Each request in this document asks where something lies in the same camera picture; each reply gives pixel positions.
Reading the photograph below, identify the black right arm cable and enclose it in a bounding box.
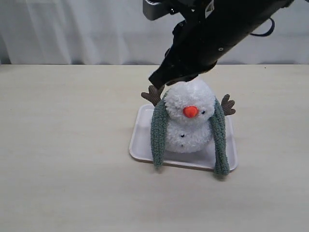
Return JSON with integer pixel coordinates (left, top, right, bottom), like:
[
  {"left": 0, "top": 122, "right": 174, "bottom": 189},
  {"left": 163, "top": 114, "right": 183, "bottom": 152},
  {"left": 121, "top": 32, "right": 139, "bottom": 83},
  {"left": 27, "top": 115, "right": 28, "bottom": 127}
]
[{"left": 250, "top": 18, "right": 276, "bottom": 37}]

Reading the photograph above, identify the green knitted scarf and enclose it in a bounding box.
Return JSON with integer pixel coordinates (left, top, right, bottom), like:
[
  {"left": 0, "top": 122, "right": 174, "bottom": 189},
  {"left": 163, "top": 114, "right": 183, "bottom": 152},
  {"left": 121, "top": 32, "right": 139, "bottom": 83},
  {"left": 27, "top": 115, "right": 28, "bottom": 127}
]
[{"left": 150, "top": 94, "right": 236, "bottom": 179}]

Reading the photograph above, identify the white fluffy snowman plush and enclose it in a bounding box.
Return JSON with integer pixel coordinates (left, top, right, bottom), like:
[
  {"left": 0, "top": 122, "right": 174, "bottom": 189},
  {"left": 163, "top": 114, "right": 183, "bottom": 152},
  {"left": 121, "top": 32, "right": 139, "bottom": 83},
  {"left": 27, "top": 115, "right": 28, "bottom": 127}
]
[{"left": 141, "top": 80, "right": 236, "bottom": 154}]

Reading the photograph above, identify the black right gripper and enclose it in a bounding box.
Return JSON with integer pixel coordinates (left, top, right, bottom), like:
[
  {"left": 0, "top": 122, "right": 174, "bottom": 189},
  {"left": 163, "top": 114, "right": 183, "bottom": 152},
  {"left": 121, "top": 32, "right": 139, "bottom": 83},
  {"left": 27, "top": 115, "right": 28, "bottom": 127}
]
[{"left": 148, "top": 0, "right": 273, "bottom": 89}]

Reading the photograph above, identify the white rectangular tray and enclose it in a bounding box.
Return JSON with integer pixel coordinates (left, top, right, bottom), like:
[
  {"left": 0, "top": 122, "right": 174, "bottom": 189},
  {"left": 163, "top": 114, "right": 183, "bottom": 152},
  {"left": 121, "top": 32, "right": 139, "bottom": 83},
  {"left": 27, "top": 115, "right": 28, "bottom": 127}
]
[{"left": 129, "top": 104, "right": 239, "bottom": 172}]

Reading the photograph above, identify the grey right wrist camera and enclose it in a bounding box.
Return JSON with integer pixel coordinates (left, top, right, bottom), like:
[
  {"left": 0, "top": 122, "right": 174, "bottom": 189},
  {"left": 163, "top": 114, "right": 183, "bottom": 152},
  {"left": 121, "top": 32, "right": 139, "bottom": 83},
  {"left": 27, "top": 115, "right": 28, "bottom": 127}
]
[{"left": 142, "top": 0, "right": 179, "bottom": 21}]

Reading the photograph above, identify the white backdrop curtain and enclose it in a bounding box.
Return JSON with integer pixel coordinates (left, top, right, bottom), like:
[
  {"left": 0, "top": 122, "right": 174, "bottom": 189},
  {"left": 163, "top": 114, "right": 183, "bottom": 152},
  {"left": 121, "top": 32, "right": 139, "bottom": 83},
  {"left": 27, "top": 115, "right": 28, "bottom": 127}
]
[{"left": 0, "top": 0, "right": 309, "bottom": 65}]

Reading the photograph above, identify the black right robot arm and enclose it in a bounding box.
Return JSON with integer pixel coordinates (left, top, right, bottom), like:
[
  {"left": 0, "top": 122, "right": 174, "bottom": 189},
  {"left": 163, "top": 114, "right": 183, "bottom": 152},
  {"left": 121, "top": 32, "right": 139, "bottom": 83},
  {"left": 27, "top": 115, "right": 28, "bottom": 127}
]
[{"left": 143, "top": 0, "right": 292, "bottom": 89}]

